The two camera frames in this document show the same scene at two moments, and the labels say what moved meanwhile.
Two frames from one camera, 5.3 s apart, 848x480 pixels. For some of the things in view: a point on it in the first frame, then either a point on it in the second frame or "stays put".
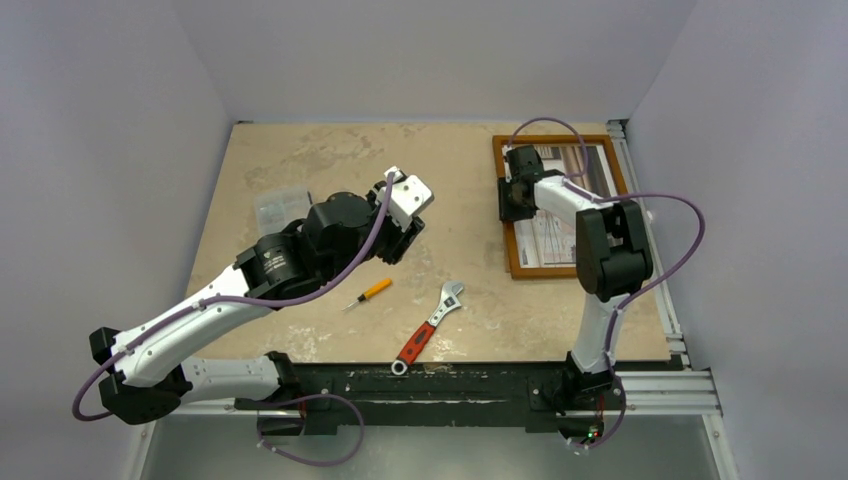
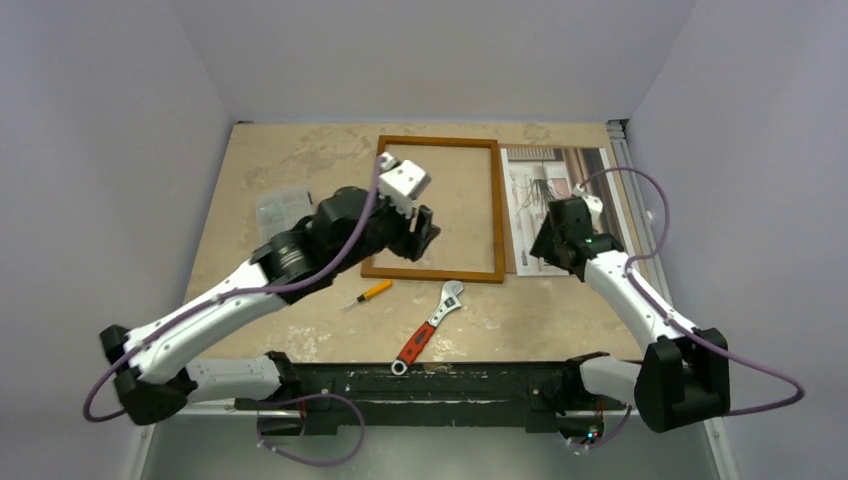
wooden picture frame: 545,247 → 464,198
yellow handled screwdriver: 372,291 stays put
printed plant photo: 545,240 stays put
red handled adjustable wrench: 421,337 stays put
